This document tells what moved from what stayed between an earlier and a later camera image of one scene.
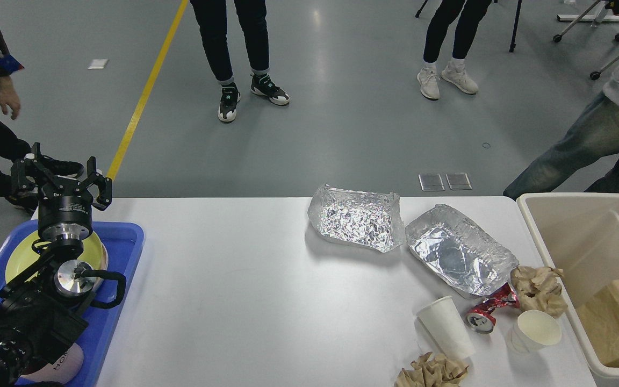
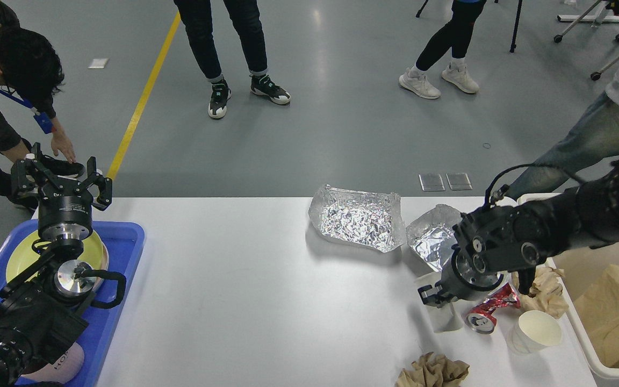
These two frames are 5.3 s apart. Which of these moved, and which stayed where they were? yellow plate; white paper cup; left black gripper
Moved: white paper cup
Stayed: left black gripper; yellow plate
